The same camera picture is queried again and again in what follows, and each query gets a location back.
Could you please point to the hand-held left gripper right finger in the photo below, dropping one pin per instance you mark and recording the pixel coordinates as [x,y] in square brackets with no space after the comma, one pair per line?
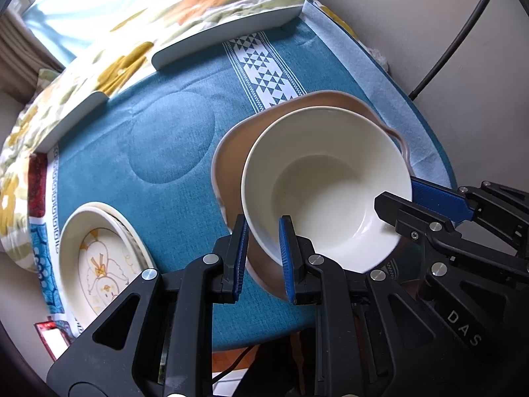
[286,252]

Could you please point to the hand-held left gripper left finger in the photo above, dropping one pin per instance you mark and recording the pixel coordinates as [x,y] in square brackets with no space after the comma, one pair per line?
[241,252]

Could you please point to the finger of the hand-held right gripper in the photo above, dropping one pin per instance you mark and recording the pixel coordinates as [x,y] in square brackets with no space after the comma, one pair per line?
[438,198]
[396,211]

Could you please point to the cream bowl with duck print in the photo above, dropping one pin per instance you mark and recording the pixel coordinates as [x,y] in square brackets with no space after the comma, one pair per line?
[326,182]

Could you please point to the large white plate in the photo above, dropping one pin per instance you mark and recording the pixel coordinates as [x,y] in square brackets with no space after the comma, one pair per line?
[134,240]

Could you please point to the cream plate with duck print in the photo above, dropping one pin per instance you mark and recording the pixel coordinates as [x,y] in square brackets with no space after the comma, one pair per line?
[99,264]

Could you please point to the blue patterned table cloth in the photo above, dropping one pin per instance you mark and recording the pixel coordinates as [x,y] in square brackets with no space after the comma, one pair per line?
[173,140]

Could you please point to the white fluffy tuft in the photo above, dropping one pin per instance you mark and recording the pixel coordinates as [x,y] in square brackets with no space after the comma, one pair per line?
[380,58]

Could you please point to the red packet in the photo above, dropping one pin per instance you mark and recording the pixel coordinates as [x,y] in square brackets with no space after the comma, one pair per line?
[53,337]

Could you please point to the red patterned cloth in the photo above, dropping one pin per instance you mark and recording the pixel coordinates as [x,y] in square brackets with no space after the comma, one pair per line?
[37,186]

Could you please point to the floral quilt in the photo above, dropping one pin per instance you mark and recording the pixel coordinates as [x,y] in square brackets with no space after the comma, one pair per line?
[103,49]

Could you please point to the floral pillow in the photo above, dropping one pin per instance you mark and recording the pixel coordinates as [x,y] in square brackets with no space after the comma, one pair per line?
[48,79]

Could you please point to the light blue sheer curtain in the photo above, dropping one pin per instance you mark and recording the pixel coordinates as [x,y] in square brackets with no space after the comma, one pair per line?
[103,12]

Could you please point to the beige curtain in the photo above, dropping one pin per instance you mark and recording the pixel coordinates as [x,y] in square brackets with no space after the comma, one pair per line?
[20,58]

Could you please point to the short grey-blue rail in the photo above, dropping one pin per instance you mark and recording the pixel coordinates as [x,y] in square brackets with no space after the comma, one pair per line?
[74,120]

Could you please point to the long grey-blue rail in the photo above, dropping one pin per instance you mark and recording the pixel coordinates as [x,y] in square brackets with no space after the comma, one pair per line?
[231,37]

